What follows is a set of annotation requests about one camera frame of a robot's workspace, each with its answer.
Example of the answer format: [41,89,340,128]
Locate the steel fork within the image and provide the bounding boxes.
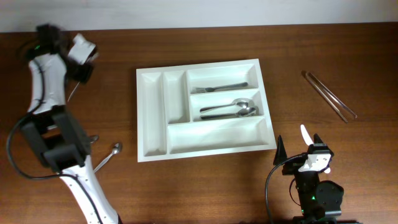
[67,82,80,102]
[192,82,248,93]

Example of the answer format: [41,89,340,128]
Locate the large steel spoon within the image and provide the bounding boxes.
[200,98,254,113]
[200,107,257,120]

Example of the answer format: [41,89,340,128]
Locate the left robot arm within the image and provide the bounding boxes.
[17,24,121,223]

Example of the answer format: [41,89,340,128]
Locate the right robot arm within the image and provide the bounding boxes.
[273,134,344,224]

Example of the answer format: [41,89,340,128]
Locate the white plastic knife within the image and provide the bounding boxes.
[300,124,314,146]

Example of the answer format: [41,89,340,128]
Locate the long steel kitchen tongs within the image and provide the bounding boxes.
[301,70,358,124]

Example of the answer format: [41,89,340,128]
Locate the small steel teaspoon left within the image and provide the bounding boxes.
[90,135,99,144]

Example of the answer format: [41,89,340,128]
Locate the small steel teaspoon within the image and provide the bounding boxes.
[94,142,123,173]
[90,135,99,144]

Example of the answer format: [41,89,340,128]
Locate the small steel teaspoon right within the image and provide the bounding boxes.
[94,142,123,173]

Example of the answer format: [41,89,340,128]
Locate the white plastic cutlery tray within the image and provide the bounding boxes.
[136,59,276,162]

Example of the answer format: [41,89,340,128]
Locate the right black cable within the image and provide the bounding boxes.
[264,154,306,224]

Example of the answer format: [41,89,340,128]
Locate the black cable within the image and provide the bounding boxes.
[5,40,103,224]
[264,154,306,224]

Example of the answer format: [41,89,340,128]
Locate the left black cable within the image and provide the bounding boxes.
[5,40,103,224]

